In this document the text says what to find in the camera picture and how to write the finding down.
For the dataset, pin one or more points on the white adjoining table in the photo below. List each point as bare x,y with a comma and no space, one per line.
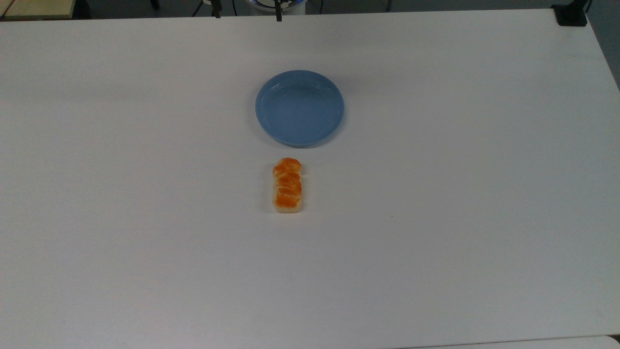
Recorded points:
533,343

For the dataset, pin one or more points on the light wooden side table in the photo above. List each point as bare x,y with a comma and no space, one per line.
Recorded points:
36,8

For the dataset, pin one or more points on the blue round plate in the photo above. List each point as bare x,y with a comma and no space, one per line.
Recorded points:
300,114

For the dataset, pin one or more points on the orange braided bread loaf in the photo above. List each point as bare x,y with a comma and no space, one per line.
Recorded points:
287,186

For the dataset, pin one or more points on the black table clamp mount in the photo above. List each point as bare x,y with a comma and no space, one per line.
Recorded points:
571,17

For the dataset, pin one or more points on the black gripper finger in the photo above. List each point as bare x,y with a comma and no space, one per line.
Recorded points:
216,8
279,9

